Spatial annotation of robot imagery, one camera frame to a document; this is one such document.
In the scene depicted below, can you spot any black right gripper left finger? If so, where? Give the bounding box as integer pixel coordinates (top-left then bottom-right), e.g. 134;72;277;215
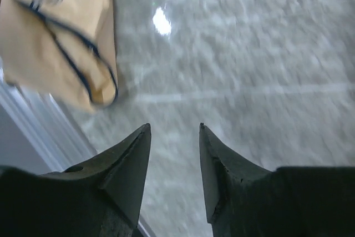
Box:
1;124;151;236

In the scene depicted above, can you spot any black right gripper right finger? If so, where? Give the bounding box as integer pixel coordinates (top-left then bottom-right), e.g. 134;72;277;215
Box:
199;124;354;236

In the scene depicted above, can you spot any beige underwear navy trim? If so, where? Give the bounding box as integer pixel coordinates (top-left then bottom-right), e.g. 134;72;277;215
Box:
1;0;119;111

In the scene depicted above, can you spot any aluminium mounting rail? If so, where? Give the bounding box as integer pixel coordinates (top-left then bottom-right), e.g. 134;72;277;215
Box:
1;84;154;236

